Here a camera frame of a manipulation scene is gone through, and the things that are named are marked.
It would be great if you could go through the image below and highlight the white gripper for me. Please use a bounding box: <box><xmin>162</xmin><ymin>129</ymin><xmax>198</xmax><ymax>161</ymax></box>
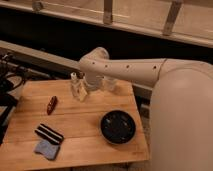
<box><xmin>70</xmin><ymin>72</ymin><xmax>116</xmax><ymax>102</ymax></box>

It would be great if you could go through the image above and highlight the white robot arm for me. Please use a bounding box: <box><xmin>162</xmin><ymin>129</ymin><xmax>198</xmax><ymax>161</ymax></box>
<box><xmin>78</xmin><ymin>47</ymin><xmax>213</xmax><ymax>171</ymax></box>

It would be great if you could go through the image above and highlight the wooden board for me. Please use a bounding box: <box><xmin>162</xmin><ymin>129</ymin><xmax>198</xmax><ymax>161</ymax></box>
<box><xmin>0</xmin><ymin>80</ymin><xmax>149</xmax><ymax>171</ymax></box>

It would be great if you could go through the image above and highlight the black bowl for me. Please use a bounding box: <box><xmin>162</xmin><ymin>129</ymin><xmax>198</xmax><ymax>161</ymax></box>
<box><xmin>100</xmin><ymin>110</ymin><xmax>136</xmax><ymax>144</ymax></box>

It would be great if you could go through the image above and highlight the black cables and equipment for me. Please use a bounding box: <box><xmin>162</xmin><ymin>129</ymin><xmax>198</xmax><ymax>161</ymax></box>
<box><xmin>0</xmin><ymin>53</ymin><xmax>29</xmax><ymax>146</ymax></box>

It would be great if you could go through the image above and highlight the metal rail frame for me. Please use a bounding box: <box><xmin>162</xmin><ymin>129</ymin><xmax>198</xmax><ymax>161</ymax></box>
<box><xmin>0</xmin><ymin>0</ymin><xmax>213</xmax><ymax>48</ymax></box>

